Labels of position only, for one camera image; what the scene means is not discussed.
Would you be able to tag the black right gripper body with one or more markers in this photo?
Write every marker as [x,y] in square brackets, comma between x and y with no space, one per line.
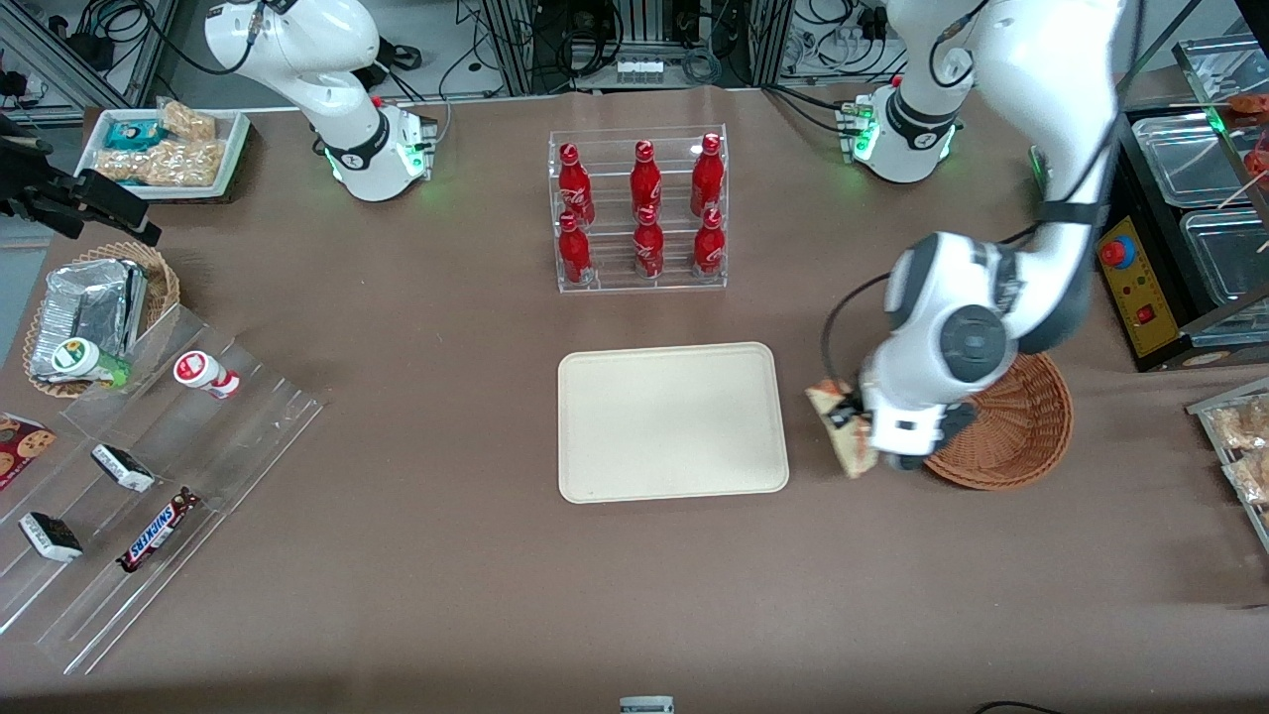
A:
[38,194]

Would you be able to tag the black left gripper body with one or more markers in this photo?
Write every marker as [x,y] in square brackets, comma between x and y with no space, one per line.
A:
[851,412]

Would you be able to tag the triangular packaged sandwich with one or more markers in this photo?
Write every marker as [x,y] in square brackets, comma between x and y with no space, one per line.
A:
[858,456]

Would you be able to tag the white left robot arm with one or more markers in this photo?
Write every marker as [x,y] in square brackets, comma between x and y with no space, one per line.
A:
[952,288]

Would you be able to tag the light tan wicker basket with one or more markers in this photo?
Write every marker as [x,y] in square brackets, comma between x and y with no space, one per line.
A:
[164,288]

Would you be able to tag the white rectangular snack tray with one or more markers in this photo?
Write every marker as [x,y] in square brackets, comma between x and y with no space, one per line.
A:
[236,134]

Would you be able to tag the beige plastic tray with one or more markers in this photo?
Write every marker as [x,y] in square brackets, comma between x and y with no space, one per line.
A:
[674,421]

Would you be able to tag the brown round wicker basket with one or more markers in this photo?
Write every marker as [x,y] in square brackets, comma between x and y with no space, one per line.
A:
[1031,426]

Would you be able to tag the large clear peanut snack bag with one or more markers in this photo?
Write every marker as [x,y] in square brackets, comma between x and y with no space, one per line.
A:
[164,164]

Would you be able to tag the teal snack packet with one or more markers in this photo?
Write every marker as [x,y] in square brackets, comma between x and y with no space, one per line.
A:
[134,134]

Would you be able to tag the foil wrapped package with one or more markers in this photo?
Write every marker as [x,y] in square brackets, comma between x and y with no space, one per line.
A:
[137,307]
[84,307]

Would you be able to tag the small clear peanut snack bag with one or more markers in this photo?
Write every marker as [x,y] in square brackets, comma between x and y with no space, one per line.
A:
[188,121]

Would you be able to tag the green yogurt bottle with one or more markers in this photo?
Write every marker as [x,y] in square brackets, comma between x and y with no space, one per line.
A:
[84,362]

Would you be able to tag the red capped yogurt bottle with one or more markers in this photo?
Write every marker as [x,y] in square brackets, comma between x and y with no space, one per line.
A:
[203,372]

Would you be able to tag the red cola bottle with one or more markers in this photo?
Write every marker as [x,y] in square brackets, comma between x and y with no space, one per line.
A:
[575,253]
[707,174]
[648,248]
[709,246]
[575,183]
[645,178]

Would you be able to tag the black and white snack bar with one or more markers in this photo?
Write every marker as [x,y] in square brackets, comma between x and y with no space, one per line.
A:
[50,536]
[124,468]

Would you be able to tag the clear acrylic stepped display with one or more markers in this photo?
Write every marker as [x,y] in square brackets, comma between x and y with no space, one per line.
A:
[238,446]

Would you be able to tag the red cookie box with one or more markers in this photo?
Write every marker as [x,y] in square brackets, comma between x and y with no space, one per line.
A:
[22,451]

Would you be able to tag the clear acrylic bottle rack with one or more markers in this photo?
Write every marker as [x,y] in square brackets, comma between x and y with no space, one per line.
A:
[615,278]

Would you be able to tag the Snickers chocolate bar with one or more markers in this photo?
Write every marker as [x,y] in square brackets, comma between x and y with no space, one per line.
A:
[159,531]

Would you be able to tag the black yellow control box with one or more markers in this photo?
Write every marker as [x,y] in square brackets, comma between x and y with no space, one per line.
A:
[1150,297]

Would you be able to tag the clear bag of pastries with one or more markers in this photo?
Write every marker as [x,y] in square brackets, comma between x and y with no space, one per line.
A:
[1244,424]
[1251,478]

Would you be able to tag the clear plastic container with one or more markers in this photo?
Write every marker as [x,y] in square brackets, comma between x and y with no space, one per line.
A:
[1185,159]
[1229,258]

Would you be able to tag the white power strip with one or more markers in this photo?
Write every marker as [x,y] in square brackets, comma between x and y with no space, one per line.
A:
[644,71]

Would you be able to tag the brown table cover sheet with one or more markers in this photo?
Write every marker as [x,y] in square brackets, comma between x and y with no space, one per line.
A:
[446,595]

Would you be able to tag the aluminium frame profile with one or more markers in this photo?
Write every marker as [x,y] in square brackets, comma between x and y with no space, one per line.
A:
[59,50]

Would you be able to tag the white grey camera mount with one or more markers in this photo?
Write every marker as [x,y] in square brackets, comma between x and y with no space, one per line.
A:
[646,705]

